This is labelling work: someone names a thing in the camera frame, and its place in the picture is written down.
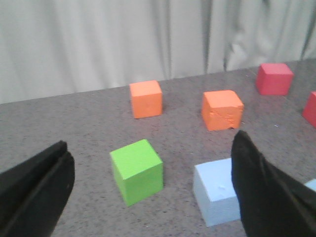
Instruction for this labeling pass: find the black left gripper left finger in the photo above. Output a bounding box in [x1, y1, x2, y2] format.
[0, 141, 75, 237]

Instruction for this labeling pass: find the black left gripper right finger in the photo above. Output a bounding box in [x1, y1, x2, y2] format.
[231, 130, 316, 237]

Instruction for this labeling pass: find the light blue smooth foam cube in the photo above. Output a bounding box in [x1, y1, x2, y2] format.
[305, 179, 316, 191]

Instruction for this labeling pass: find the light blue textured foam cube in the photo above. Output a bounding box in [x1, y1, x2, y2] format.
[193, 158, 240, 227]

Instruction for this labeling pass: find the red textured foam cube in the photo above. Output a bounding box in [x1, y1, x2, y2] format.
[302, 91, 316, 127]

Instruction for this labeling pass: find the green foam cube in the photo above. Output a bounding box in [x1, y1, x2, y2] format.
[110, 139, 163, 206]

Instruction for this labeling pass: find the orange damaged foam cube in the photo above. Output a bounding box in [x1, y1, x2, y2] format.
[201, 90, 244, 131]

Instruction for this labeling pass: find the red foam cube rear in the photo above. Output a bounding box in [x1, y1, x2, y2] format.
[256, 63, 294, 96]

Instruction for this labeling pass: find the white curtain backdrop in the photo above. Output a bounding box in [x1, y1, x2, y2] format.
[0, 0, 316, 103]

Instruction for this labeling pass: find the orange foam cube rear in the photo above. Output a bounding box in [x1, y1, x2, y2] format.
[129, 80, 162, 119]

